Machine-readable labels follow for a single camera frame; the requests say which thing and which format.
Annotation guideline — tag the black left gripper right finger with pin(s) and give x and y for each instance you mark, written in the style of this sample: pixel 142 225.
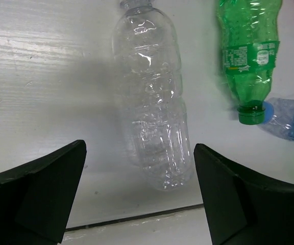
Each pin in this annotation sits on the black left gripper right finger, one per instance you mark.
pixel 243 206

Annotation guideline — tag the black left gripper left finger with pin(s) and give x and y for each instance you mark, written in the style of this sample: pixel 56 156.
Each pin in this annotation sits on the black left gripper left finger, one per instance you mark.
pixel 36 198

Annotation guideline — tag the clear bottle blue label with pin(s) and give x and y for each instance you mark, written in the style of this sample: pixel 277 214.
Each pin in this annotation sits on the clear bottle blue label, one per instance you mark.
pixel 279 118

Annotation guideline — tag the crushed green plastic bottle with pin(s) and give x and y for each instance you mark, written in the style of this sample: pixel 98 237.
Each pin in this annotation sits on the crushed green plastic bottle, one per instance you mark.
pixel 250 43

